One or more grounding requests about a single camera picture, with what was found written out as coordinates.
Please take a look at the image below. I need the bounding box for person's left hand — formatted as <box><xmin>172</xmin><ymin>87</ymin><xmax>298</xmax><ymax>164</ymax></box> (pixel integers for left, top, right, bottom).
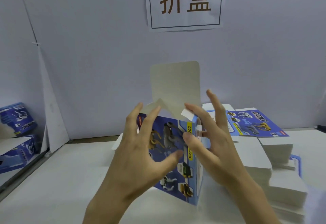
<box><xmin>92</xmin><ymin>102</ymin><xmax>184</xmax><ymax>208</ymax></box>

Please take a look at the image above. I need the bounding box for person's right hand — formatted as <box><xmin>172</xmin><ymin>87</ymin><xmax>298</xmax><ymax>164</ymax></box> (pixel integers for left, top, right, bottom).
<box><xmin>182</xmin><ymin>89</ymin><xmax>251</xmax><ymax>187</ymax></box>

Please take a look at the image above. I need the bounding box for blue dog-print cardboard box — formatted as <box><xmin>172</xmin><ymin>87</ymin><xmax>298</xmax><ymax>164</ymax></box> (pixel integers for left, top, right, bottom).
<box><xmin>138</xmin><ymin>61</ymin><xmax>205</xmax><ymax>206</ymax></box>

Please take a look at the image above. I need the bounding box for pile of blue boxes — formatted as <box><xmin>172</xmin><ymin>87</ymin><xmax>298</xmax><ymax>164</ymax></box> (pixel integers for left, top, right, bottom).
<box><xmin>0</xmin><ymin>102</ymin><xmax>41</xmax><ymax>175</ymax></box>

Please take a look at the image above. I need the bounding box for person's right forearm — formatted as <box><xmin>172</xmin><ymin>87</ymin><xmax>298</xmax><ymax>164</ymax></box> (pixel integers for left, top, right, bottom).
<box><xmin>227</xmin><ymin>170</ymin><xmax>282</xmax><ymax>224</ymax></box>

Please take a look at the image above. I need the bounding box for person's left forearm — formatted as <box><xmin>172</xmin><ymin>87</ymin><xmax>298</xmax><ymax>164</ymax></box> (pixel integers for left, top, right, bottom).
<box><xmin>83</xmin><ymin>193</ymin><xmax>135</xmax><ymax>224</ymax></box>

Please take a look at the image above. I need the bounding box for white paper wall sign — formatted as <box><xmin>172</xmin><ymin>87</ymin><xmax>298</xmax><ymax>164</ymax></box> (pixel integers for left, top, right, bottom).
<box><xmin>144</xmin><ymin>0</ymin><xmax>227</xmax><ymax>32</ymax></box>

